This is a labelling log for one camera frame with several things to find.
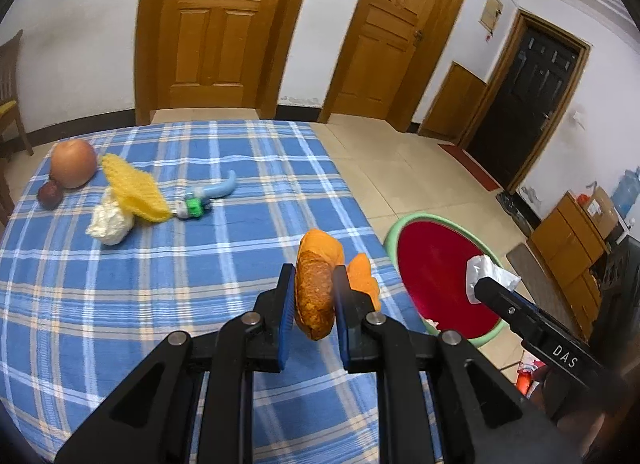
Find dark red date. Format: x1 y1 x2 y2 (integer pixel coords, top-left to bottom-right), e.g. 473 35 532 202
37 180 63 210

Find cardboard box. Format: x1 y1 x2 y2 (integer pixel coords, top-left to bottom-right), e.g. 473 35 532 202
582 186 621 240

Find orange peel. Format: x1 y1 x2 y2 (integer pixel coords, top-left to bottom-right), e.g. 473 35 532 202
295 229 346 341
347 254 381 310

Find low wooden cabinet door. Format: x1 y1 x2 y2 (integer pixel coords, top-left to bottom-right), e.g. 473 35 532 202
417 61 488 141

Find light blue plastic brush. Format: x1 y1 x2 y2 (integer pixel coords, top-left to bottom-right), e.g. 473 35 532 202
175 170 237 220

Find dark shoes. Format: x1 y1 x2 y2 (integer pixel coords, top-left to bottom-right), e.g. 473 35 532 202
495 191 533 237

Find red doormat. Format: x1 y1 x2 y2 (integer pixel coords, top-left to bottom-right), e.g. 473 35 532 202
437 143 501 191

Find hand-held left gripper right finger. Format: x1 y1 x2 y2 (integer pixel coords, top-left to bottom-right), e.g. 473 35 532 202
332 265 583 464

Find small white tissue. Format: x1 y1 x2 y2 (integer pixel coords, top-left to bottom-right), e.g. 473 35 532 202
466 255 520 305

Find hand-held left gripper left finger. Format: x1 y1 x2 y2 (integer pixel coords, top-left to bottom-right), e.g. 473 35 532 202
55 264 296 464

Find blue water bottle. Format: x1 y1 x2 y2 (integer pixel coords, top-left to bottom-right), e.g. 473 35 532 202
612 169 640 225

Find black door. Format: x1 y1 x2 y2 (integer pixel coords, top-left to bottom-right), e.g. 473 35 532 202
457 9 592 194

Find wooden door with metal handle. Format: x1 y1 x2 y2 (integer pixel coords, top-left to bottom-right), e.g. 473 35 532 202
320 0 478 134

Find grey floor mat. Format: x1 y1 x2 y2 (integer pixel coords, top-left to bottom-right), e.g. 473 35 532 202
506 242 576 325

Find wooden chair with yellow cushion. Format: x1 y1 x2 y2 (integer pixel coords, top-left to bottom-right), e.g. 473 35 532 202
0 30 35 157

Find beige wall panel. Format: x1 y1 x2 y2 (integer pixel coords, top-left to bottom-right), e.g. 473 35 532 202
479 0 504 37

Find wooden drawer cabinet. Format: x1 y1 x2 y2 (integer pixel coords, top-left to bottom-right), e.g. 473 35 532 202
527 191 623 340

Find yellow foam net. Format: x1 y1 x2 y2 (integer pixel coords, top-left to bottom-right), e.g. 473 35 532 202
101 154 173 224

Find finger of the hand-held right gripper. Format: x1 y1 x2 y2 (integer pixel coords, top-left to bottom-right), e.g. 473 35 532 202
475 276 608 387

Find arched panel wooden door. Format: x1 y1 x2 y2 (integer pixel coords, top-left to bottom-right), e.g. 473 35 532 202
135 0 321 126

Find red basin with green rim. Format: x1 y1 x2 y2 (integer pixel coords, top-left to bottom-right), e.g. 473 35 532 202
384 213 521 349

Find small white paper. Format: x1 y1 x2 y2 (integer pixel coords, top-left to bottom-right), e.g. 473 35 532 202
86 189 135 246

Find large pale red apple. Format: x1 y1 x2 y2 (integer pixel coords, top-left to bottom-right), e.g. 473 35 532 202
51 140 97 190

